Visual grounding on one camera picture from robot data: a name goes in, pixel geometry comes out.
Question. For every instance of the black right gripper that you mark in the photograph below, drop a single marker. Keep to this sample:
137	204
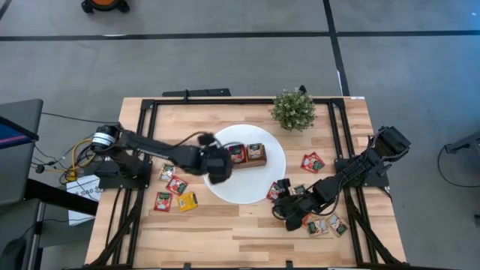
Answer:
296	206

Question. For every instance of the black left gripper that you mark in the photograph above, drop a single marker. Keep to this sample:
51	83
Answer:
217	161

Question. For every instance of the wooden tea organizer box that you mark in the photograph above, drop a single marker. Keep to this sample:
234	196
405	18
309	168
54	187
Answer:
258	164

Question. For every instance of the yellow tea packet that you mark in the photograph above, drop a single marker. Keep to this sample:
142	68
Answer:
187	201

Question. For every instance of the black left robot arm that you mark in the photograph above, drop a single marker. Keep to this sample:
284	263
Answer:
157	148

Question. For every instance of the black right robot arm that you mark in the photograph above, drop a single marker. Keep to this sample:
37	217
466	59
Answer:
356	168

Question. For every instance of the white round woven placemat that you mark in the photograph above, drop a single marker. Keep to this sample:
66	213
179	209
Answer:
247	187

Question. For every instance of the black table edge clamp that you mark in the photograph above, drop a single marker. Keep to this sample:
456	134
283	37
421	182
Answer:
186	266
288	264

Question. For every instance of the black flat base bar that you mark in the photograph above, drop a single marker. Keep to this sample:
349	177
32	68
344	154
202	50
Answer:
198	92

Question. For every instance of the artificial green plant black pot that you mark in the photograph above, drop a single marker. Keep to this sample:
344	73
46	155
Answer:
294	110

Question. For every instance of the white corner sticker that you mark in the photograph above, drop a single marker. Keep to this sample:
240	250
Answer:
357	98

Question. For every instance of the white printed sheet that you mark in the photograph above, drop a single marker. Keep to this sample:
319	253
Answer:
80	187

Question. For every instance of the black desk beam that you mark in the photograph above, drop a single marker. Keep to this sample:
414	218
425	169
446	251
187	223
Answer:
60	197

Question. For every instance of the grey stand leg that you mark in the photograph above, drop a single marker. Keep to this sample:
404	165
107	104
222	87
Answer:
465	143

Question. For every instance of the orange black shop vacuum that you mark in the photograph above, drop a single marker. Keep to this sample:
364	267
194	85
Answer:
105	3

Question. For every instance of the grey desk panel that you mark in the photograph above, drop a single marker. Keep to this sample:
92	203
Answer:
22	112

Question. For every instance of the dark monitor blue screen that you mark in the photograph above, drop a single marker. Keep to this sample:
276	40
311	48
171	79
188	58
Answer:
11	137

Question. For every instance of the grey side table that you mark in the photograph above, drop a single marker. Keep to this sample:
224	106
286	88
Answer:
18	225

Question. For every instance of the black aluminium table frame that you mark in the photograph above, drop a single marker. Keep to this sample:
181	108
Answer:
243	101

